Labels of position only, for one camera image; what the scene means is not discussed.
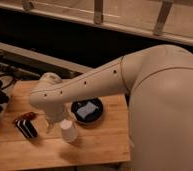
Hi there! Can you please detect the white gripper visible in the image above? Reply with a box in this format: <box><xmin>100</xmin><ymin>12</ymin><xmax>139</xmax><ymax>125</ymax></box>
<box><xmin>45</xmin><ymin>111</ymin><xmax>69</xmax><ymax>133</ymax></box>

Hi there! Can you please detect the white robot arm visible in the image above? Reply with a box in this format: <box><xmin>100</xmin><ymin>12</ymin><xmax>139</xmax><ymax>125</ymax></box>
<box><xmin>29</xmin><ymin>45</ymin><xmax>193</xmax><ymax>171</ymax></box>

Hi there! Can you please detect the light blue sponge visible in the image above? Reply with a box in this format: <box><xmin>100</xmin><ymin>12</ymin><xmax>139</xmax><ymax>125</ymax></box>
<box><xmin>77</xmin><ymin>102</ymin><xmax>97</xmax><ymax>120</ymax></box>

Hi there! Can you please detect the black round plate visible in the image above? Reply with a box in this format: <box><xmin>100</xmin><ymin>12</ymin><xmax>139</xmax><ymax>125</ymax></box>
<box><xmin>71</xmin><ymin>98</ymin><xmax>103</xmax><ymax>124</ymax></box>

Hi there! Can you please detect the metal frame rail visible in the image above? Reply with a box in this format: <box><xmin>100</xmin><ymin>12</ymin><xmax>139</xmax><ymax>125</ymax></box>
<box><xmin>0</xmin><ymin>0</ymin><xmax>193</xmax><ymax>46</ymax></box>

